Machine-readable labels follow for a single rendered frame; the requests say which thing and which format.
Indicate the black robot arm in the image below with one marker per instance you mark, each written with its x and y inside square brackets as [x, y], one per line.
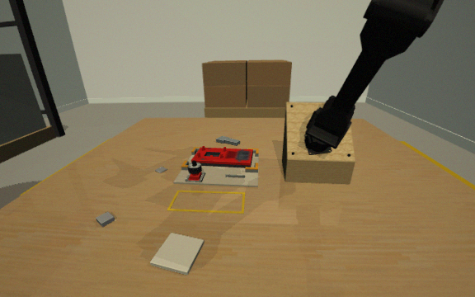
[391, 27]

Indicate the black and grey wheel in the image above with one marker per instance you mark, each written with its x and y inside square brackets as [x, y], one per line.
[194, 170]

